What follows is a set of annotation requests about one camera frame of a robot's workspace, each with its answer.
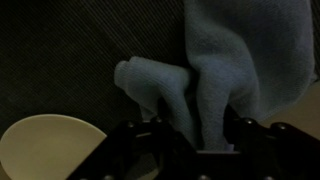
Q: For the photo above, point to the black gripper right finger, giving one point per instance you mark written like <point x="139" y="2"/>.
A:
<point x="276" y="153"/>

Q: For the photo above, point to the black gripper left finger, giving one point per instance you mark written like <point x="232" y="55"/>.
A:
<point x="150" y="150"/>

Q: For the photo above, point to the blue towel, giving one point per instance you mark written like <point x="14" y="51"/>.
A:
<point x="233" y="50"/>

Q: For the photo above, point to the small white plate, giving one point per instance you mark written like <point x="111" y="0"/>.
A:
<point x="46" y="150"/>

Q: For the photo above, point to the dark woven placemat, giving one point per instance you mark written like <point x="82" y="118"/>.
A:
<point x="66" y="50"/>

